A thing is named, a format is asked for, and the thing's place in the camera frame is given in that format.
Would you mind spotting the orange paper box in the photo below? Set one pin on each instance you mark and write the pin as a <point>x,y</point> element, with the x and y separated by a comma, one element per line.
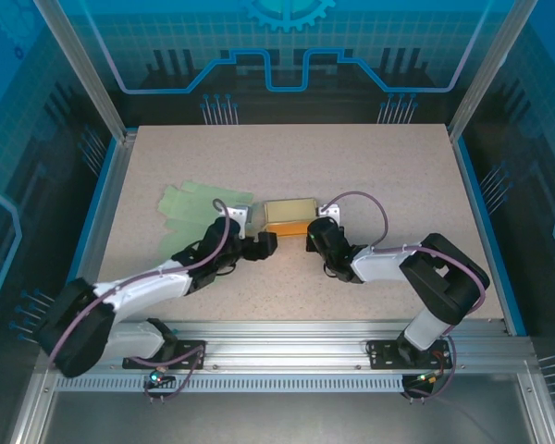
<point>289,210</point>

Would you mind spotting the green paper box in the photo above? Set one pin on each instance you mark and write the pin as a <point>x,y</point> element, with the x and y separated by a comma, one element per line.
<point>189,203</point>

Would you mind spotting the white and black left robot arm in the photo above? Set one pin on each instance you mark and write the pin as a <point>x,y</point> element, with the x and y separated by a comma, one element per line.
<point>143,284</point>

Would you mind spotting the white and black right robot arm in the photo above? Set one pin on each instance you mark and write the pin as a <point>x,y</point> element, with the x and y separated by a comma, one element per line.
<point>379,266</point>

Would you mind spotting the small connector with LED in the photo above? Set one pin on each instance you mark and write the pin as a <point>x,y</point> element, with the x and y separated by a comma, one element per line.
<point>157,377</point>
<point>427,379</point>

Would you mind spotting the aluminium frame rail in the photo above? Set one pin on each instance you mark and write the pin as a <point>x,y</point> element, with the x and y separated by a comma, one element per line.
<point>282,342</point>

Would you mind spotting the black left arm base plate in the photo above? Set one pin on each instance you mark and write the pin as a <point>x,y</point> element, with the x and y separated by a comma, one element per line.
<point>189,353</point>

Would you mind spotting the blue-edged side rail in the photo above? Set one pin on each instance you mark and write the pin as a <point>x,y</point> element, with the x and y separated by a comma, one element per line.
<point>113,180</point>
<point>469,180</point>

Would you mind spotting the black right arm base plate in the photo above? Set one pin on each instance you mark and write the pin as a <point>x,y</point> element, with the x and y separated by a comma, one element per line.
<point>384,353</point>

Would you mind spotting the aluminium frame post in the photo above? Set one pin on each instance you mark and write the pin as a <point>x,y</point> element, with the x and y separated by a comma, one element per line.
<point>490,65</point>
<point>85,69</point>

